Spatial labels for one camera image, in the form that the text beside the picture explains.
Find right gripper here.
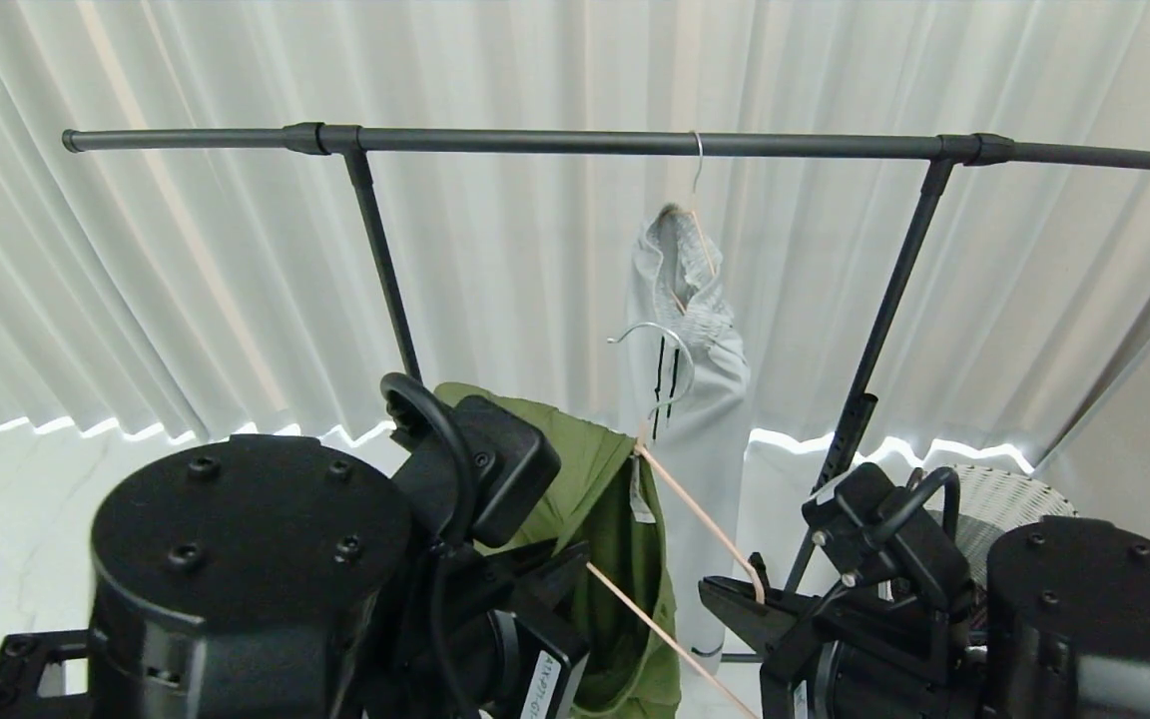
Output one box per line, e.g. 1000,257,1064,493
698,576,985,719

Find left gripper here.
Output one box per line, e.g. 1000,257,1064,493
375,544,593,719

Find pink clothes hanger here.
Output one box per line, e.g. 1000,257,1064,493
585,322,768,719
670,130,721,316

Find pale grey shorts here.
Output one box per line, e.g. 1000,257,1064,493
620,205,754,660

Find green garment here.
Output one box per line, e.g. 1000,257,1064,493
432,382,681,719

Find white laundry basket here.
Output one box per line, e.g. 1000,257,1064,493
924,464,1078,590

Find black clothes rack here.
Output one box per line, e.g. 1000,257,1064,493
61,122,1150,665

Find white curtain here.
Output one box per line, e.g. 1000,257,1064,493
0,0,1150,475

